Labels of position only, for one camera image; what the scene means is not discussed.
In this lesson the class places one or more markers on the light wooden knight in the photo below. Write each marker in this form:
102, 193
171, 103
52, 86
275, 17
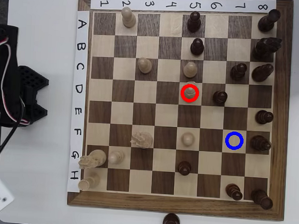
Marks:
143, 140
95, 158

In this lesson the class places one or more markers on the light wooden pawn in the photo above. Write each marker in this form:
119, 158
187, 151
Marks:
144, 66
190, 69
188, 139
116, 157
128, 19

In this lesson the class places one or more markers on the dark wooden pawn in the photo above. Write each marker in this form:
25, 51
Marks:
234, 191
194, 23
220, 97
238, 71
197, 47
184, 168

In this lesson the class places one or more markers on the white letter label strip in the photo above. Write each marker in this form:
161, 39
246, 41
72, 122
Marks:
79, 79

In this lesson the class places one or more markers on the light wooden rook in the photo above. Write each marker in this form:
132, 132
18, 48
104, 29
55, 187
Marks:
89, 181

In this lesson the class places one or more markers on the white number label strip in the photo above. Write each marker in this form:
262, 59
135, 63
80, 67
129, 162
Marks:
156, 4

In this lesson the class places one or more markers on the dark wooden queen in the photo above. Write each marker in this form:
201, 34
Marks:
171, 223

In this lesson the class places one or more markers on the black pawn row E column 8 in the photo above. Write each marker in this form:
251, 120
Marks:
263, 117

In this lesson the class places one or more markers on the dark wooden bishop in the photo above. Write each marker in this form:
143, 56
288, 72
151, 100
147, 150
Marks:
259, 144
261, 72

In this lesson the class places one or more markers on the dark wooden knight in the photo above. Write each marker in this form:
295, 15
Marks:
265, 48

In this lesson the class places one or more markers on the dark wooden rook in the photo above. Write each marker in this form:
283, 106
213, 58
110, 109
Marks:
261, 199
267, 21

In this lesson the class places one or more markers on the brown wooden frame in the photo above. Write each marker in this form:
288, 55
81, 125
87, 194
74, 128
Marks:
279, 122

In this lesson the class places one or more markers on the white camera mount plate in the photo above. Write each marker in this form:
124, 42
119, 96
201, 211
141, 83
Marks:
1, 197

